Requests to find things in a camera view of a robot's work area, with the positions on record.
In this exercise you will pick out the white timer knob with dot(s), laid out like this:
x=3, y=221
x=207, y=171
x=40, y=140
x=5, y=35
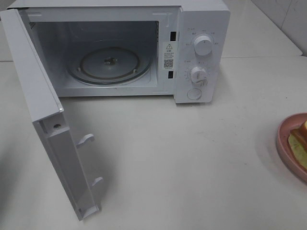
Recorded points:
x=198, y=75

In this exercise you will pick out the white microwave door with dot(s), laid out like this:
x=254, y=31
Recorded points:
x=47, y=112

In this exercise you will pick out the pink round plate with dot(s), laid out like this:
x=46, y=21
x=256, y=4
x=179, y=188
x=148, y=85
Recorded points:
x=283, y=147

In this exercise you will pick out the round door release button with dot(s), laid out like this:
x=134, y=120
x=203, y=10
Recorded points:
x=194, y=94

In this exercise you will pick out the white warning label sticker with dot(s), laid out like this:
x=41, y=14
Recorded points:
x=169, y=54

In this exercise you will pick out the white microwave oven body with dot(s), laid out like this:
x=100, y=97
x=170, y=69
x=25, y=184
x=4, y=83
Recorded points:
x=62, y=24

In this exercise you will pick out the glass microwave turntable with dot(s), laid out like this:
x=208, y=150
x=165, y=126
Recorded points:
x=109, y=62

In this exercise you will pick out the white upper power knob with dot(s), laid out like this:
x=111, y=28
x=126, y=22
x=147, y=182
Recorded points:
x=203, y=45

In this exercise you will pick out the white bread top slice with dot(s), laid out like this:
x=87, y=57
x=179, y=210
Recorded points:
x=303, y=130

